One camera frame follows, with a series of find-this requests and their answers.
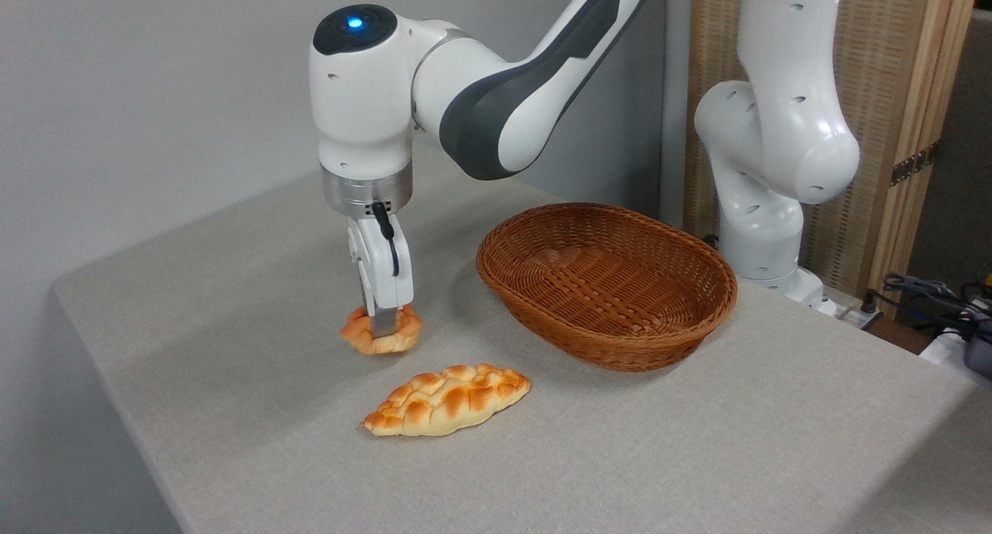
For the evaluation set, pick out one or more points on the braided long bread loaf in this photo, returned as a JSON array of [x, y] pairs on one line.
[[446, 401]]

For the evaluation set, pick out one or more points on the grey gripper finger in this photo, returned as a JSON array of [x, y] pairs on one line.
[[385, 323]]

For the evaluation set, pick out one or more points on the brown wicker oval basket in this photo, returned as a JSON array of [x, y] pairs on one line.
[[604, 286]]

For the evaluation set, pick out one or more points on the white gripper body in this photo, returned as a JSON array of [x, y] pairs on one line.
[[380, 263]]

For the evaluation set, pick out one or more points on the round orange bread bun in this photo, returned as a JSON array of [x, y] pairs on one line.
[[358, 334]]

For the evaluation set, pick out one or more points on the black metal screen hinge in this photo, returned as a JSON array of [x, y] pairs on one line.
[[914, 163]]

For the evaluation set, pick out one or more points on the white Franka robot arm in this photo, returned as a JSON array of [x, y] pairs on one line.
[[364, 92]]

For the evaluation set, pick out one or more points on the grey vertical post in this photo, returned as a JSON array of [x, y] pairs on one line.
[[674, 131]]

